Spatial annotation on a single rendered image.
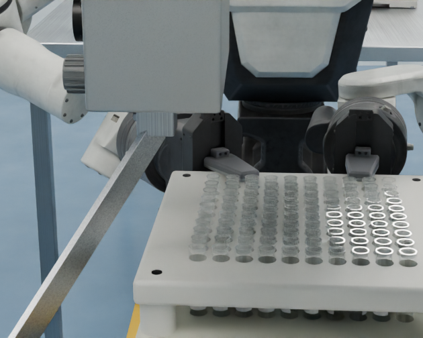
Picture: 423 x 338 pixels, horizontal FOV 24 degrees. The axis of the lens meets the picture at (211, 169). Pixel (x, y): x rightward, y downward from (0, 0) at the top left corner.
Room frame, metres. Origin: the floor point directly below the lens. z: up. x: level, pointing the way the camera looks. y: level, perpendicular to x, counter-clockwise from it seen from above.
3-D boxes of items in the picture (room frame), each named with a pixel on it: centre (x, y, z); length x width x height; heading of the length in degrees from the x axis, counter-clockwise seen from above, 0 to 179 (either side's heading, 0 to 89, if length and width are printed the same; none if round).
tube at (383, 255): (0.67, -0.13, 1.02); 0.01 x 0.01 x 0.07
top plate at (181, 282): (0.75, -0.07, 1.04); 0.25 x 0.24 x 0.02; 85
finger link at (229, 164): (0.87, -0.02, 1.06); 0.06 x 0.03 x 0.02; 29
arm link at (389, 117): (0.96, -0.16, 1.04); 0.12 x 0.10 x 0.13; 169
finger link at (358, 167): (0.87, -0.14, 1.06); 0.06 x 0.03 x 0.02; 169
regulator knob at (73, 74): (0.78, 0.11, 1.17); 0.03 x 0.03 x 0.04; 87
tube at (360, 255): (0.67, -0.11, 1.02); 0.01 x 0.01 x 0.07
